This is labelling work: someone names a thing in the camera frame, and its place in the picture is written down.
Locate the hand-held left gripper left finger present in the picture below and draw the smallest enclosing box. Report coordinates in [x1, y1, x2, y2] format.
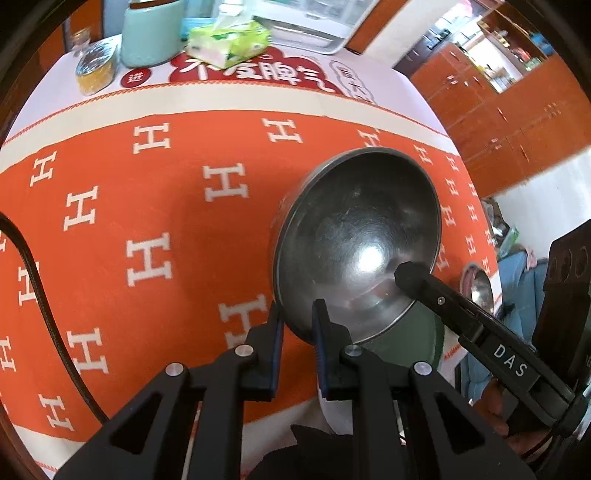
[53, 301, 284, 480]

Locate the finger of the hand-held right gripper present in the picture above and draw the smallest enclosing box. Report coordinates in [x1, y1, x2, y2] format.
[394, 261, 578, 430]

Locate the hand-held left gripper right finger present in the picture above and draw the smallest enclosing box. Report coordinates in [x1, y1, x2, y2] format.
[312, 299, 539, 480]

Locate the green plate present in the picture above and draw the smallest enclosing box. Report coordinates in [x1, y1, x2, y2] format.
[365, 300, 445, 372]

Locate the large steel bowl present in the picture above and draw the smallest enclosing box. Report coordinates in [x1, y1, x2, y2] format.
[271, 148, 441, 346]

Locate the person's right hand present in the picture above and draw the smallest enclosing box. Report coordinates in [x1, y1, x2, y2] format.
[475, 381, 555, 467]

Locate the light blue cloth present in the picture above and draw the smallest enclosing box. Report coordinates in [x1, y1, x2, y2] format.
[462, 249, 550, 402]

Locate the pink steel bowl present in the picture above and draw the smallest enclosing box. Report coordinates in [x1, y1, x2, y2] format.
[462, 262, 492, 319]

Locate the person's dark clothing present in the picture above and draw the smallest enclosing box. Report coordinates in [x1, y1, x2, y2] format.
[245, 422, 407, 480]

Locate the orange patterned table cloth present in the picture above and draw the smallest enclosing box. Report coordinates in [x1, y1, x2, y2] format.
[0, 90, 502, 462]

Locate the green tissue pack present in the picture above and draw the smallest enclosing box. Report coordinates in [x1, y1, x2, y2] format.
[187, 4, 271, 70]

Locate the yellow tin can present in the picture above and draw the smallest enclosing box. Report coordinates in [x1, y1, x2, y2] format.
[75, 39, 120, 96]

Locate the mint green canister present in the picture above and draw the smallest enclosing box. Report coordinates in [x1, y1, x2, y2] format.
[121, 0, 183, 68]

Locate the wooden wall cabinet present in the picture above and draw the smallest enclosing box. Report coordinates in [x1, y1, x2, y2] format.
[409, 0, 591, 195]

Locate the black braided cable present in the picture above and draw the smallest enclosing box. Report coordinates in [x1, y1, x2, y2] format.
[0, 212, 109, 421]

